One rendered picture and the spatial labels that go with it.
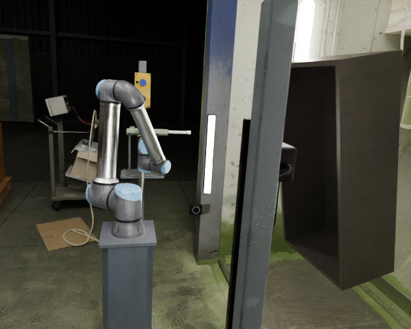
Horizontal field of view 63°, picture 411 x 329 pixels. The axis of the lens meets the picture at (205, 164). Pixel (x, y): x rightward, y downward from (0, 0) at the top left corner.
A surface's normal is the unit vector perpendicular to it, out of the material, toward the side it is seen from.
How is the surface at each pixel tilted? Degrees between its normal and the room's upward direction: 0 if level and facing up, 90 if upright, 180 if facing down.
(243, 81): 90
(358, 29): 90
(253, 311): 90
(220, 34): 90
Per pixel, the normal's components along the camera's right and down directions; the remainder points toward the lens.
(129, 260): 0.22, 0.24
